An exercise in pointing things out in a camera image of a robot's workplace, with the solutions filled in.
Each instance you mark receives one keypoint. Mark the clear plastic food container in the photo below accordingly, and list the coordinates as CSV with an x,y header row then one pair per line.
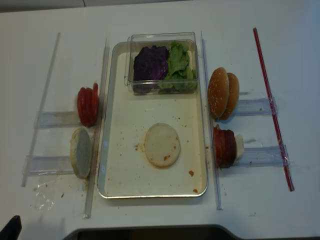
x,y
137,41

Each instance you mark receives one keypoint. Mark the green lettuce leaves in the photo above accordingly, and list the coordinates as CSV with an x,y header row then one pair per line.
x,y
180,77

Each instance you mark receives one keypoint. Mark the bun bottom on tray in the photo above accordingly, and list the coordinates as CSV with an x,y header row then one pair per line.
x,y
162,145

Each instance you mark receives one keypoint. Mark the sesame bun top front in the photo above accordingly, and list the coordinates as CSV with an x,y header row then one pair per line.
x,y
218,92

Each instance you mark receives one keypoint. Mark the red plastic rod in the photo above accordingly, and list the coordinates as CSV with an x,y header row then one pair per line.
x,y
282,147

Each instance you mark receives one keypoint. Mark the clear track lower left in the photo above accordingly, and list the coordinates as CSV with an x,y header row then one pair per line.
x,y
47,165

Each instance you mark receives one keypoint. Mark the brown bun top rear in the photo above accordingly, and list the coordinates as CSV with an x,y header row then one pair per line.
x,y
233,96

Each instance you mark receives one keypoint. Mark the clear rail right of tray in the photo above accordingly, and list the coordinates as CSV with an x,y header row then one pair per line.
x,y
216,177

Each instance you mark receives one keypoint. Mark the cream metal baking tray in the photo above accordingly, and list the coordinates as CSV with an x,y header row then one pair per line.
x,y
124,169

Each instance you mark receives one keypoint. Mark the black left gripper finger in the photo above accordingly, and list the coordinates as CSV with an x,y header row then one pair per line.
x,y
12,229

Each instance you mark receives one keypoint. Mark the red tomato slices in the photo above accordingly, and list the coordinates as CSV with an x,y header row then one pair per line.
x,y
88,105

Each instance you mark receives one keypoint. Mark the clear track upper left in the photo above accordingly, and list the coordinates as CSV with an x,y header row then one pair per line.
x,y
48,120

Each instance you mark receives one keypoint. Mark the clear track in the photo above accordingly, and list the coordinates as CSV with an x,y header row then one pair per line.
x,y
272,156
47,165
48,120
256,107

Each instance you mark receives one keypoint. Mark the white pusher block right lower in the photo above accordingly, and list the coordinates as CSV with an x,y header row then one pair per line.
x,y
239,141

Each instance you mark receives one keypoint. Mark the clear rail left of tray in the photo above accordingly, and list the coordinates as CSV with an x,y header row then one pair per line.
x,y
97,134

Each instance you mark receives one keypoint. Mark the clear rail of tray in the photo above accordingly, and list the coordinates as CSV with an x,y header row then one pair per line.
x,y
97,134
216,177

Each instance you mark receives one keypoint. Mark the clear track upper right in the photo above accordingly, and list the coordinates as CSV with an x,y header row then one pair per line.
x,y
256,107

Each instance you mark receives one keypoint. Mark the red meat patty slices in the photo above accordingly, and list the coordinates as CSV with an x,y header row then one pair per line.
x,y
225,147

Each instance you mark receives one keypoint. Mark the clear track lower right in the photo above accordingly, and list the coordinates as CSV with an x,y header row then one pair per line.
x,y
272,156

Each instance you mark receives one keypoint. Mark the upright bun half left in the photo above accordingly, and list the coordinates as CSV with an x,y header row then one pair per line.
x,y
81,152

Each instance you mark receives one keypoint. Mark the purple cabbage leaf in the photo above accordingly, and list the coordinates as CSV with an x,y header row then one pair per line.
x,y
151,64

